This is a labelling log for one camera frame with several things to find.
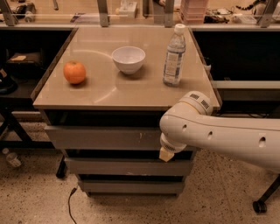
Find grey top drawer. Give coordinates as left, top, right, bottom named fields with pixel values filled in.
left=45, top=126, right=161, bottom=151

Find grey drawer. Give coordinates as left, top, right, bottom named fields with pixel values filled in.
left=77, top=174, right=186, bottom=195
left=65, top=157, right=193, bottom=176
left=45, top=126, right=161, bottom=151

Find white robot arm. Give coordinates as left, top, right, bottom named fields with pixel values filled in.
left=159, top=91, right=280, bottom=173

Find grey bottom drawer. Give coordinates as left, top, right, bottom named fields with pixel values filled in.
left=77, top=174, right=186, bottom=195

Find grey middle drawer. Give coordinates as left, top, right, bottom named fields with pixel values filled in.
left=65, top=157, right=193, bottom=176

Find grey drawer cabinet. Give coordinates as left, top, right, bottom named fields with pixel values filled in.
left=30, top=26, right=222, bottom=197

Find clear plastic water bottle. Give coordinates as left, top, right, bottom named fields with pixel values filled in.
left=163, top=24, right=186, bottom=87

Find white bowl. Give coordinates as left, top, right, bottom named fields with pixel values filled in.
left=111, top=46, right=146, bottom=74

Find black office chair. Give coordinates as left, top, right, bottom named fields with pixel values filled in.
left=252, top=175, right=280, bottom=214

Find orange fruit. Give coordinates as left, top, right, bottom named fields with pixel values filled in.
left=63, top=60, right=86, bottom=85

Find pink stacked trays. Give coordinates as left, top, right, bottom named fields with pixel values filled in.
left=179, top=0, right=208, bottom=24

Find white box on bench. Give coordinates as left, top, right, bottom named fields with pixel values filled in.
left=118, top=0, right=137, bottom=18

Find small bottle on floor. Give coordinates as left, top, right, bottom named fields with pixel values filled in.
left=2, top=148, right=22, bottom=168

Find black side table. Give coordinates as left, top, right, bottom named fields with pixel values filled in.
left=0, top=48, right=54, bottom=149

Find black floor cable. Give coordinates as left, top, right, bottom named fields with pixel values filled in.
left=67, top=186, right=79, bottom=224

